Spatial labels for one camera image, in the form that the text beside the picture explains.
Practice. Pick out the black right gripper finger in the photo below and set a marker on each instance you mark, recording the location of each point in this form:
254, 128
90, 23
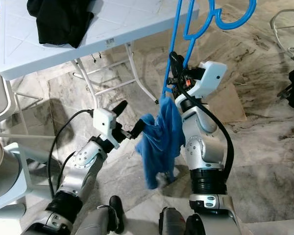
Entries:
176, 63

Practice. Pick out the blue shirt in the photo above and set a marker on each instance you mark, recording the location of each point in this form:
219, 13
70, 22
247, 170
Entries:
161, 142

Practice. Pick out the blue plastic hanger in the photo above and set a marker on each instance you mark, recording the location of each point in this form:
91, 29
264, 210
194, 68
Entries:
235, 25

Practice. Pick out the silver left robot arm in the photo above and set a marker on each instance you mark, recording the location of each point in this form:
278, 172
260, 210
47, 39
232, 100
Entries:
83, 161

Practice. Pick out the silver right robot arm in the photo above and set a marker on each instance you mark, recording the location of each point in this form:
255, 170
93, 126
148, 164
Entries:
203, 156

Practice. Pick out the white plastic folding table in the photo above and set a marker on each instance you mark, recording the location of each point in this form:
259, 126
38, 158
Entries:
117, 24

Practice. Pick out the silver right robot leg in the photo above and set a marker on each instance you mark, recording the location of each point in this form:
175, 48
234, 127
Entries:
174, 223

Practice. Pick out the black garment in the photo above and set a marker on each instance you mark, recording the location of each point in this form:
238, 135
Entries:
59, 22

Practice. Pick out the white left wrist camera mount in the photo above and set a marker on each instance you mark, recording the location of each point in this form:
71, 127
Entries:
104, 125

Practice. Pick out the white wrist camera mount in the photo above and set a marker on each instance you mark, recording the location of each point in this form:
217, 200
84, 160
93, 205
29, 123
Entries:
213, 76
104, 125

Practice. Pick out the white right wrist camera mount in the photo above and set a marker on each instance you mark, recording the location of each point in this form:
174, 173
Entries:
213, 76

